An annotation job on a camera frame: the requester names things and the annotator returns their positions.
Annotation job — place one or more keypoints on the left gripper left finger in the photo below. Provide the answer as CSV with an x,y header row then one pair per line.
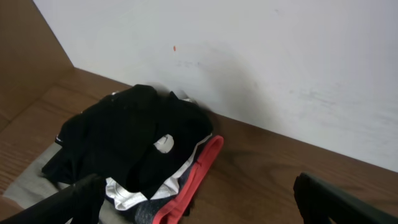
x,y
79,203

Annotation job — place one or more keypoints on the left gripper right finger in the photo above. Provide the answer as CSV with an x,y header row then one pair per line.
x,y
320,202

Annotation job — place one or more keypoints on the black t-shirt with white logo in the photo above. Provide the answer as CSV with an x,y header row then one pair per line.
x,y
78,138

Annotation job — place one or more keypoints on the white crumpled garment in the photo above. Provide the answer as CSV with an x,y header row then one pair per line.
x,y
145,138

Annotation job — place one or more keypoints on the grey-beige folded garment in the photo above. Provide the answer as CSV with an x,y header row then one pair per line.
x,y
30,188

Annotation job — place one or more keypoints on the black and red garment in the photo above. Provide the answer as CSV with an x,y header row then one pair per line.
x,y
172,200

